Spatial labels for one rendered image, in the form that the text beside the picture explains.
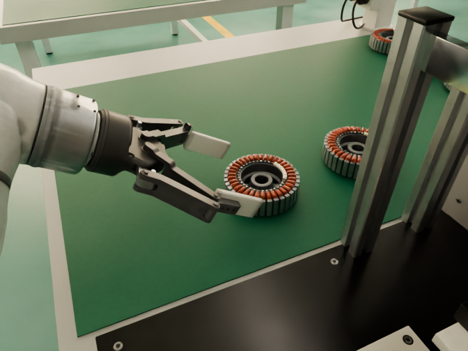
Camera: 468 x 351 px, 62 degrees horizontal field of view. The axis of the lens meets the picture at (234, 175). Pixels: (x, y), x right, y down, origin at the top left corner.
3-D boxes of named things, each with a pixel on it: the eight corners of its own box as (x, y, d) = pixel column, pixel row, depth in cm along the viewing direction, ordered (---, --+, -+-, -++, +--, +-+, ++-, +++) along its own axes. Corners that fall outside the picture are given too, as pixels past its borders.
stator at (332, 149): (350, 189, 60) (354, 170, 58) (308, 151, 68) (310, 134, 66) (404, 169, 64) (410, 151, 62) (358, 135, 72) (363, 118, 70)
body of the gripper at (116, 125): (102, 131, 40) (182, 152, 45) (97, 94, 47) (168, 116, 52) (81, 185, 44) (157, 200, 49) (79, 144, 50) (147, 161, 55)
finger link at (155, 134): (136, 163, 50) (128, 157, 50) (182, 147, 60) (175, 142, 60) (148, 138, 48) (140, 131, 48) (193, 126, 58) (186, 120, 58)
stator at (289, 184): (238, 226, 54) (238, 207, 52) (215, 177, 63) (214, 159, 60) (310, 208, 57) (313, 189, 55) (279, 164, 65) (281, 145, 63)
